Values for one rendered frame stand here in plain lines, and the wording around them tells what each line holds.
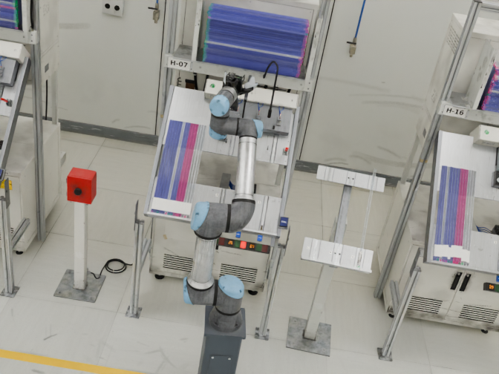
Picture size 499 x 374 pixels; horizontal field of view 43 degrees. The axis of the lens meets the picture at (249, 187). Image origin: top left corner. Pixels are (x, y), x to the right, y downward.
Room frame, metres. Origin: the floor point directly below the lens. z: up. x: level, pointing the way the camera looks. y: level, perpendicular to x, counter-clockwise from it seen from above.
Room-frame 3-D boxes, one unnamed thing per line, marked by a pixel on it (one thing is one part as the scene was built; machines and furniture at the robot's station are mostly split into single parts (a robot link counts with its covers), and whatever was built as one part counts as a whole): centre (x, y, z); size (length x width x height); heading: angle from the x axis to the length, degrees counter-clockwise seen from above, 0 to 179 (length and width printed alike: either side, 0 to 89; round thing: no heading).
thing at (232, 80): (2.50, 0.14, 1.51); 0.12 x 0.08 x 0.09; 170
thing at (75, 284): (2.75, 0.88, 0.39); 0.24 x 0.24 x 0.78; 1
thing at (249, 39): (3.10, 0.10, 1.52); 0.51 x 0.13 x 0.27; 91
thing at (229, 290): (2.10, 0.01, 0.72); 0.13 x 0.12 x 0.14; 98
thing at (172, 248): (3.22, 0.16, 0.31); 0.70 x 0.65 x 0.62; 91
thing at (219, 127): (2.35, 0.15, 1.40); 0.11 x 0.08 x 0.11; 98
